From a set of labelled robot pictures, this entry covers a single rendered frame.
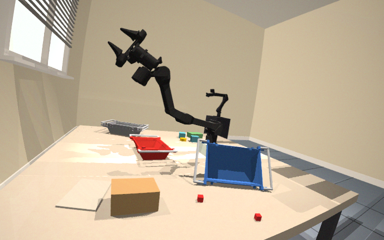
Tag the tan rectangular block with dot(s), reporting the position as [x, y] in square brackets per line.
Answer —
[134, 196]

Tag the red plastic tray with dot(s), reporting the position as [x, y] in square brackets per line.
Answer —
[151, 144]

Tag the small light blue block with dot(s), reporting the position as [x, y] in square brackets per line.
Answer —
[194, 138]
[182, 135]

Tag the green flat block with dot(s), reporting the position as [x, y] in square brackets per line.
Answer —
[194, 134]

